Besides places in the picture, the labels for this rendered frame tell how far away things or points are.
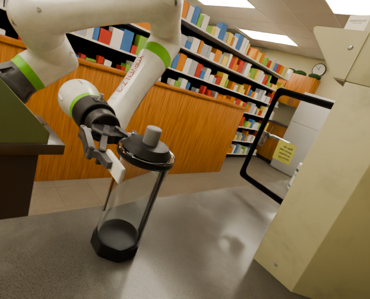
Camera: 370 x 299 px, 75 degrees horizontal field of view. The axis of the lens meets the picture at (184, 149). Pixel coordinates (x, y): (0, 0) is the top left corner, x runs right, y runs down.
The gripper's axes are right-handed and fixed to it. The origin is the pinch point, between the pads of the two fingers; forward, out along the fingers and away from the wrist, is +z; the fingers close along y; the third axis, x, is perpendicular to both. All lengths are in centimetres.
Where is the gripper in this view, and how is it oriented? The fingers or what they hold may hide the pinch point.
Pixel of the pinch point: (139, 168)
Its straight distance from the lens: 47.1
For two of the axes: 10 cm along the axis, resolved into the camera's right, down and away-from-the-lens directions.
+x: -3.8, 8.6, 3.4
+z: 6.0, 5.1, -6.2
